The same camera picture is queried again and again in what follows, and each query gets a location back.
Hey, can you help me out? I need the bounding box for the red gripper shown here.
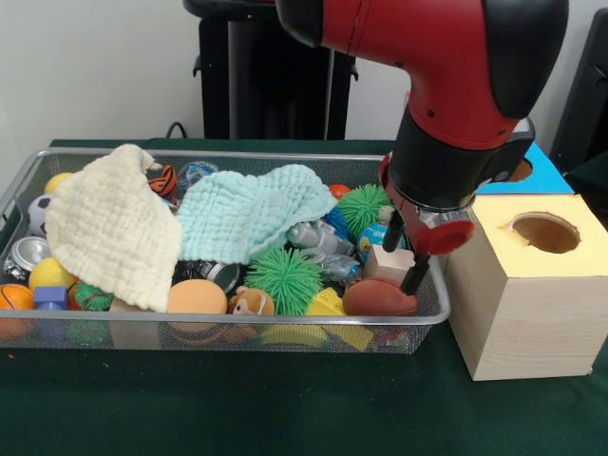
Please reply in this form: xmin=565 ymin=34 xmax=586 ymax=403
xmin=379 ymin=156 xmax=477 ymax=295

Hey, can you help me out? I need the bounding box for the brown toy football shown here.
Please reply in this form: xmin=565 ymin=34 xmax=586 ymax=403
xmin=343 ymin=277 xmax=419 ymax=317

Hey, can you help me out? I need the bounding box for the green spiky ball with eyes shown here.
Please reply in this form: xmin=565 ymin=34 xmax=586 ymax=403
xmin=337 ymin=184 xmax=393 ymax=238

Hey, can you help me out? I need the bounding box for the wooden box with three holes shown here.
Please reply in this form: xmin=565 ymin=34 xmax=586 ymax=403
xmin=444 ymin=142 xmax=608 ymax=382

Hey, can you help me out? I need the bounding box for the clear mesh bin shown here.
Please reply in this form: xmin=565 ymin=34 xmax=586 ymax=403
xmin=0 ymin=145 xmax=451 ymax=355

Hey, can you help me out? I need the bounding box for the plain wooden block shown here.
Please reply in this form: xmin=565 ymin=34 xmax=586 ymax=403
xmin=364 ymin=244 xmax=417 ymax=286

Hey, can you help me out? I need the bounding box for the blue globe ball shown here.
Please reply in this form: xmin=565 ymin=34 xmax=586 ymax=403
xmin=357 ymin=223 xmax=392 ymax=260

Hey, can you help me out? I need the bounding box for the blue spiky ball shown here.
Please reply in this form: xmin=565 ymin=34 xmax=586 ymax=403
xmin=321 ymin=209 xmax=351 ymax=240

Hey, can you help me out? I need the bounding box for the plain green spiky ball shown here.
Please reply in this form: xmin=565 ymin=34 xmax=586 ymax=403
xmin=246 ymin=248 xmax=325 ymax=316

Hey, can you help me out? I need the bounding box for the mint green muslin cloth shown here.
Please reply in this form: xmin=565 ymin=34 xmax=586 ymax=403
xmin=178 ymin=163 xmax=338 ymax=265

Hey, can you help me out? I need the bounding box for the dark green tablecloth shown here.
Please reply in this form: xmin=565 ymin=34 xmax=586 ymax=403
xmin=0 ymin=139 xmax=608 ymax=456

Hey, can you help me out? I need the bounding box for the dark green side table cloth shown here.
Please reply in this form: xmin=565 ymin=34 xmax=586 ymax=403
xmin=566 ymin=152 xmax=608 ymax=229

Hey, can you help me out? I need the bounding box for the cream muslin cloth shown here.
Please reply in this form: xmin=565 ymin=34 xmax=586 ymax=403
xmin=44 ymin=143 xmax=183 ymax=313

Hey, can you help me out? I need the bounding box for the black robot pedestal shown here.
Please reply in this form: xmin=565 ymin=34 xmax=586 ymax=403
xmin=183 ymin=0 xmax=360 ymax=142

